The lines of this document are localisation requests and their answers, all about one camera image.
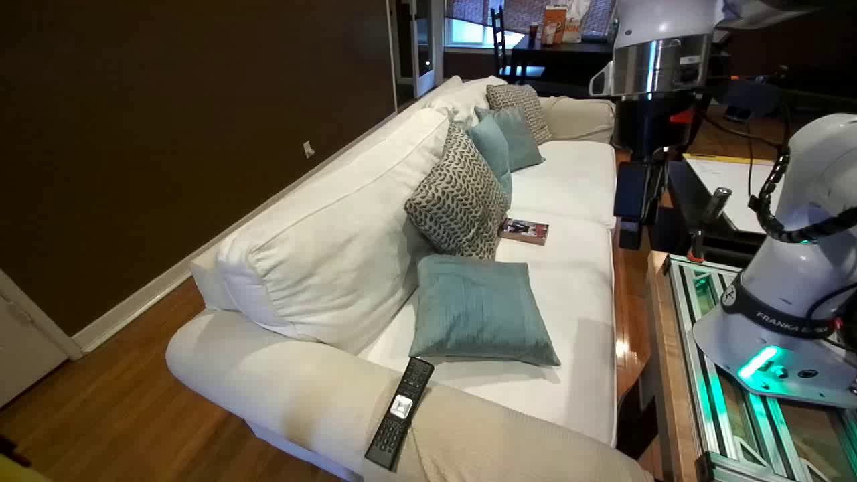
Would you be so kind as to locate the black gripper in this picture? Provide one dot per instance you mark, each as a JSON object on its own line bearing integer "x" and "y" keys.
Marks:
{"x": 666, "y": 123}

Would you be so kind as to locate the large blue silk pillow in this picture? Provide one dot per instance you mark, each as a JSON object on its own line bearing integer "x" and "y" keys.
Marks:
{"x": 484, "y": 310}

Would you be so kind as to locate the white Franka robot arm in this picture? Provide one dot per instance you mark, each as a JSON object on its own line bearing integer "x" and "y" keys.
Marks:
{"x": 805, "y": 269}

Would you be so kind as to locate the small teal pillow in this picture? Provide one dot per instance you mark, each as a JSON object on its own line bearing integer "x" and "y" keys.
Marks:
{"x": 524, "y": 134}
{"x": 491, "y": 143}

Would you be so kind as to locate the grey woven pillow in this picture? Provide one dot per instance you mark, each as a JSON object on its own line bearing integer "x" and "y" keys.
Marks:
{"x": 524, "y": 99}

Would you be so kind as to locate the leaf patterned pillow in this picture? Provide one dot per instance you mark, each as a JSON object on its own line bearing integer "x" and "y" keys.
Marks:
{"x": 458, "y": 201}

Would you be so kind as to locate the black remote control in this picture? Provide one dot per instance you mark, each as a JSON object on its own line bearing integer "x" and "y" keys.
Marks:
{"x": 399, "y": 415}

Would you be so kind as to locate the white flat board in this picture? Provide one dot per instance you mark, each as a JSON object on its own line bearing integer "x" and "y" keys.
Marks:
{"x": 725, "y": 176}

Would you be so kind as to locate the orange box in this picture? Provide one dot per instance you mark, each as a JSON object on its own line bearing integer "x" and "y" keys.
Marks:
{"x": 563, "y": 25}

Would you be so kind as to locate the black chair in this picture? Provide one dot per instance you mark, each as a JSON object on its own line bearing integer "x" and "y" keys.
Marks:
{"x": 513, "y": 43}

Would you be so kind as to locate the red magazine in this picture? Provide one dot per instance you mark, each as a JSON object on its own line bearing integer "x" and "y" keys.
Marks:
{"x": 527, "y": 230}

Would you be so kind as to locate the white fabric sofa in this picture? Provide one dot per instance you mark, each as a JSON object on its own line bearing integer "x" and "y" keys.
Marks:
{"x": 323, "y": 241}

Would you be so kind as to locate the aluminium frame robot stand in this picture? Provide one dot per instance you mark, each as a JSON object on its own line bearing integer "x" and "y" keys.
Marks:
{"x": 713, "y": 376}

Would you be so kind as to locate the white wall outlet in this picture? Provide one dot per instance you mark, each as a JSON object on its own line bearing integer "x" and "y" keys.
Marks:
{"x": 308, "y": 148}

